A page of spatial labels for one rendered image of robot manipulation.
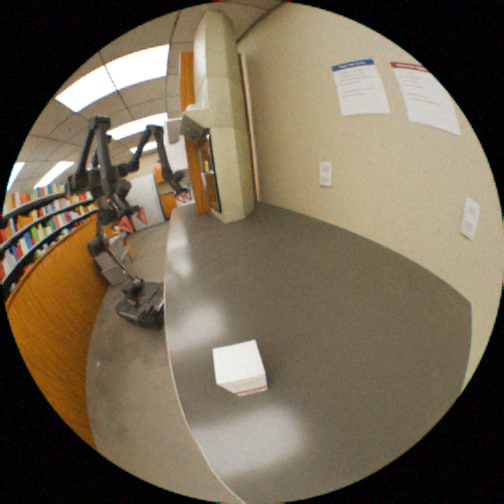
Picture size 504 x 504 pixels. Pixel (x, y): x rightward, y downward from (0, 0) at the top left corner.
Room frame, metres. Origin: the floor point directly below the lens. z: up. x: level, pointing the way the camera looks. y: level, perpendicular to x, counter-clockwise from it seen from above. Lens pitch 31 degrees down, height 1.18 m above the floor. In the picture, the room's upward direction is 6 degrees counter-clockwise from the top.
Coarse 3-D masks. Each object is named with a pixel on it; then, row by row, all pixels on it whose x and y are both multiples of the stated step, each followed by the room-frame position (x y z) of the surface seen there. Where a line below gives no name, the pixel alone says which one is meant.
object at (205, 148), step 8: (208, 136) 0.71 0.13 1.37; (200, 144) 0.91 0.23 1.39; (208, 144) 0.73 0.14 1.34; (200, 152) 0.95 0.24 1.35; (208, 152) 0.75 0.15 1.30; (208, 160) 0.77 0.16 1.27; (208, 168) 0.80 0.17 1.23; (208, 176) 0.83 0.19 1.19; (208, 184) 0.87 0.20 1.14; (216, 184) 0.71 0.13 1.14; (208, 192) 0.91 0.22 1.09; (216, 192) 0.71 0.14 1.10; (208, 200) 0.96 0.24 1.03; (216, 200) 0.74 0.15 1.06; (216, 208) 0.77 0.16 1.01
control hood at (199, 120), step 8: (184, 112) 0.66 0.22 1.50; (192, 112) 0.68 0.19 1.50; (200, 112) 0.69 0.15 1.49; (208, 112) 0.71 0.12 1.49; (184, 120) 0.73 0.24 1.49; (192, 120) 0.69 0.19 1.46; (200, 120) 0.69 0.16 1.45; (208, 120) 0.71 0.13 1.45; (184, 128) 0.83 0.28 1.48; (200, 128) 0.73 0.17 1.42; (208, 128) 0.71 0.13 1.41; (184, 136) 0.95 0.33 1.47; (200, 136) 0.82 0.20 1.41
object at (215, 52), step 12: (216, 12) 0.75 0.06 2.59; (204, 24) 0.73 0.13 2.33; (216, 24) 0.74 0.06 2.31; (228, 24) 0.85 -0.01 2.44; (204, 36) 0.72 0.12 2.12; (216, 36) 0.74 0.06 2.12; (228, 36) 0.82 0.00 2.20; (204, 48) 0.72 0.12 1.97; (216, 48) 0.74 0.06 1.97; (228, 48) 0.80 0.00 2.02; (204, 60) 0.72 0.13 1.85; (216, 60) 0.74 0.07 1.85; (228, 60) 0.79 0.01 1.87; (204, 72) 0.73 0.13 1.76; (216, 72) 0.74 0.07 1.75; (228, 72) 0.77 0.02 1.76; (240, 84) 0.92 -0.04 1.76
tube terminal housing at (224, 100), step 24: (216, 96) 0.73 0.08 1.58; (240, 96) 0.89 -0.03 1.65; (216, 120) 0.72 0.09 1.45; (240, 120) 0.85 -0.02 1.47; (216, 144) 0.72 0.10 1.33; (240, 144) 0.82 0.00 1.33; (216, 168) 0.71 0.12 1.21; (240, 168) 0.78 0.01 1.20; (240, 192) 0.75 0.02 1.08; (240, 216) 0.75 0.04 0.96
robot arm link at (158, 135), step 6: (156, 132) 1.02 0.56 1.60; (162, 132) 1.07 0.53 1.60; (156, 138) 1.04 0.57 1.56; (162, 138) 1.06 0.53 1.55; (156, 144) 1.04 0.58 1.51; (162, 144) 1.04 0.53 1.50; (162, 150) 1.04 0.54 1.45; (162, 156) 1.04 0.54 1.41; (162, 162) 1.04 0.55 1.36; (168, 162) 1.07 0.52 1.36; (162, 168) 1.03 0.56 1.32; (168, 168) 1.05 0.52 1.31; (162, 174) 1.03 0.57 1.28; (168, 174) 1.03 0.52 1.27
